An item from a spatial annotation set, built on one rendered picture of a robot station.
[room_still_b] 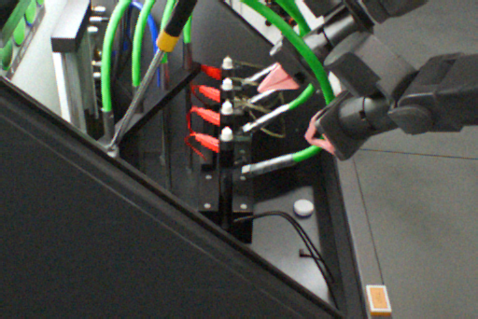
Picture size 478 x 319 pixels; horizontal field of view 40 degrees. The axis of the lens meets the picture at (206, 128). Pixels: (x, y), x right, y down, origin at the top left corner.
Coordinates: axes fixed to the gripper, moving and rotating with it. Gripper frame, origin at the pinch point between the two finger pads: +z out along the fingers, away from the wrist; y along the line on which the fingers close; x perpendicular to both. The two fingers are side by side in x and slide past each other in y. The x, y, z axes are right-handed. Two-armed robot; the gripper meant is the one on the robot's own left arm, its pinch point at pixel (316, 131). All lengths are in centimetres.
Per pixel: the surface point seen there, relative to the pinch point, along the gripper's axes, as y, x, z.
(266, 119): -8.0, -2.6, 22.6
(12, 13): 27.0, -36.1, -5.1
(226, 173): 3.8, 0.2, 25.0
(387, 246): -75, 79, 120
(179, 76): -7.0, -18.2, 37.1
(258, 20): -51, -17, 67
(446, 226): -99, 90, 116
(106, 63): 11.8, -27.0, 17.9
